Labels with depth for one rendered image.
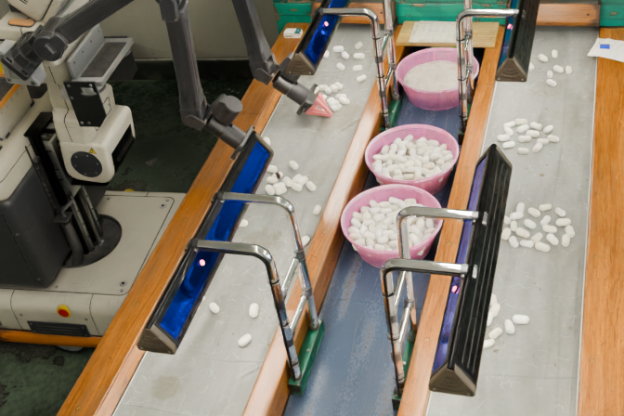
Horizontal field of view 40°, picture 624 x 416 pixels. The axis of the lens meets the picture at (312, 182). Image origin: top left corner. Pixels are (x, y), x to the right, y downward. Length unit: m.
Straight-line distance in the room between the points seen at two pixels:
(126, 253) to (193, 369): 1.13
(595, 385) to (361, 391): 0.51
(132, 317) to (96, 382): 0.20
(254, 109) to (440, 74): 0.62
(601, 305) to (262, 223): 0.90
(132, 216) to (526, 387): 1.79
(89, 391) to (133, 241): 1.17
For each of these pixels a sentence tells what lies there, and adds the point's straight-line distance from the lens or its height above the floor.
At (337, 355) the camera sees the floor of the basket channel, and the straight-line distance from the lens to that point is 2.07.
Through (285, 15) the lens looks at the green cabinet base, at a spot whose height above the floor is 0.79.
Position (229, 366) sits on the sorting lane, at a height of 0.74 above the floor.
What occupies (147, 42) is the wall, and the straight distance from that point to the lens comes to 4.49.
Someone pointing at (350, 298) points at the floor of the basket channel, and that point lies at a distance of 2.19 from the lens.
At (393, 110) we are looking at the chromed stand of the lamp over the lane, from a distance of 2.72.
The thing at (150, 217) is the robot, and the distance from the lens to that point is 3.22.
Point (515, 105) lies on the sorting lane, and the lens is 2.68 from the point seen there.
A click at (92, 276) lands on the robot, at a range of 3.07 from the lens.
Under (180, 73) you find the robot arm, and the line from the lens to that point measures 2.31.
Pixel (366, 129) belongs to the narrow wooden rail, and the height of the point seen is 0.76.
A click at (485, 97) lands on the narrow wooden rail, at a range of 2.67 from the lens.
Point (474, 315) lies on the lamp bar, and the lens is 1.57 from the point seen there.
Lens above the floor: 2.26
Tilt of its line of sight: 38 degrees down
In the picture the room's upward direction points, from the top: 10 degrees counter-clockwise
